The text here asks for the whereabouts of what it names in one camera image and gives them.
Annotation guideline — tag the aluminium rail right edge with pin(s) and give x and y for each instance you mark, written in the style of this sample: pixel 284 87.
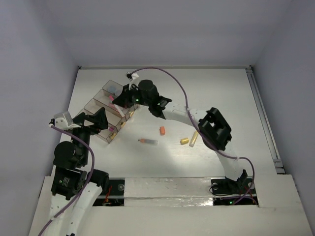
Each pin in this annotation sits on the aluminium rail right edge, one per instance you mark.
pixel 265 123

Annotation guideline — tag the orange eraser cap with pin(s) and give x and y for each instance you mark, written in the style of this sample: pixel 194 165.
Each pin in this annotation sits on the orange eraser cap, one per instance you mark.
pixel 162 130

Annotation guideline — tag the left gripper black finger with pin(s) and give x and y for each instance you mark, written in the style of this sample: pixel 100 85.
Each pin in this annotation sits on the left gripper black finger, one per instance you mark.
pixel 99 120
pixel 83 119

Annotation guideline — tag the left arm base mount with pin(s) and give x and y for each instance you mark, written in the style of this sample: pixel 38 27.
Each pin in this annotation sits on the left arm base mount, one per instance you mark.
pixel 114 197

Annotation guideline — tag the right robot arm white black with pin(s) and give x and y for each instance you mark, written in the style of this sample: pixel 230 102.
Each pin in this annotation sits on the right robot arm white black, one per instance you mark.
pixel 213 128

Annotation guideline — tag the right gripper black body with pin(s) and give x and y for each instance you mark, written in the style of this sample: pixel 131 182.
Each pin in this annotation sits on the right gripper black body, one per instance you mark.
pixel 138 99

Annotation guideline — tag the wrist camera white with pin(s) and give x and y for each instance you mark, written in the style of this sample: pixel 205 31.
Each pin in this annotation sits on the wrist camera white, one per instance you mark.
pixel 132 77
pixel 63 121

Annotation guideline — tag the yellow highlighter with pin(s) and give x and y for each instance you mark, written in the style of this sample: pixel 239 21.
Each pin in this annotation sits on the yellow highlighter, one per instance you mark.
pixel 193 139

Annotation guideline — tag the yellow cap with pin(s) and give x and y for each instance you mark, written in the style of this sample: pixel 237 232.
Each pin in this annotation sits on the yellow cap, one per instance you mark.
pixel 184 141

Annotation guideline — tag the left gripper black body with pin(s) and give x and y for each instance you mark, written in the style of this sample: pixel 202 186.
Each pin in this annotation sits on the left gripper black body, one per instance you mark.
pixel 86 123

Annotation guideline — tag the white pen red cap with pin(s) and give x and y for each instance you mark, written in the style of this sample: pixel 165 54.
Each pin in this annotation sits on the white pen red cap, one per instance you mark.
pixel 116 106

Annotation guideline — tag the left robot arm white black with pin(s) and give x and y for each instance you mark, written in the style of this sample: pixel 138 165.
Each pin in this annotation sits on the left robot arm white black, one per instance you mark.
pixel 74 190

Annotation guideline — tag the clear highlighter orange tip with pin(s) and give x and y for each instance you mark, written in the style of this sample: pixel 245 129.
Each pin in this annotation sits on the clear highlighter orange tip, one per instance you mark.
pixel 148 141

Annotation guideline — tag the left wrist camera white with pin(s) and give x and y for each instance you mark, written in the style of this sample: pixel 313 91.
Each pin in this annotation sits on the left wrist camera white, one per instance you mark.
pixel 63 121

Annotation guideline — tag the blue glitter jar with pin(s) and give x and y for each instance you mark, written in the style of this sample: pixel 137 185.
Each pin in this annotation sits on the blue glitter jar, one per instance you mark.
pixel 113 90

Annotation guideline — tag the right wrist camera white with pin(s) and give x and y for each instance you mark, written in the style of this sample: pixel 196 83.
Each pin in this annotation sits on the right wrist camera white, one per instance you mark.
pixel 132 77

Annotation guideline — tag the clear drawer organizer top compartment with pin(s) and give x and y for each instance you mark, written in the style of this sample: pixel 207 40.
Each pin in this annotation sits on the clear drawer organizer top compartment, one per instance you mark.
pixel 113 83

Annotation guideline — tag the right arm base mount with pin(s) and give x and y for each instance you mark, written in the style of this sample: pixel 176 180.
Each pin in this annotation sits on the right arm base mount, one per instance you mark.
pixel 227 192

